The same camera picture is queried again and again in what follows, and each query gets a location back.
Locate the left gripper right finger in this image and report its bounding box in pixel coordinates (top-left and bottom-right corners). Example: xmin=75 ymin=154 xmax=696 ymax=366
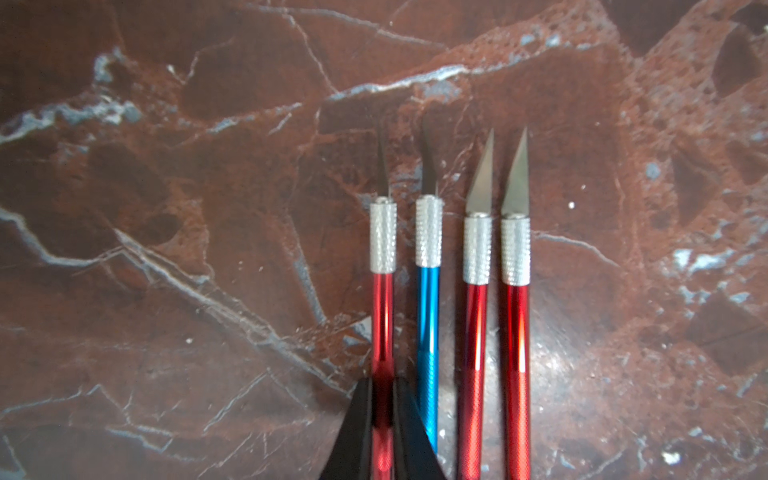
xmin=393 ymin=377 xmax=446 ymax=480

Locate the red carving knife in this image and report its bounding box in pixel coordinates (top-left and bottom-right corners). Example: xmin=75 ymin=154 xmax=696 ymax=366
xmin=370 ymin=131 xmax=397 ymax=479
xmin=457 ymin=132 xmax=494 ymax=479
xmin=501 ymin=129 xmax=531 ymax=479

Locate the blue carving knife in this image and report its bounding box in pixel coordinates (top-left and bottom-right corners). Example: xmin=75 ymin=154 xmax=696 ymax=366
xmin=415 ymin=127 xmax=444 ymax=451

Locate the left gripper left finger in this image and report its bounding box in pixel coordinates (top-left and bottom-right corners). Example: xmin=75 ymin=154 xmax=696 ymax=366
xmin=319 ymin=378 xmax=374 ymax=480

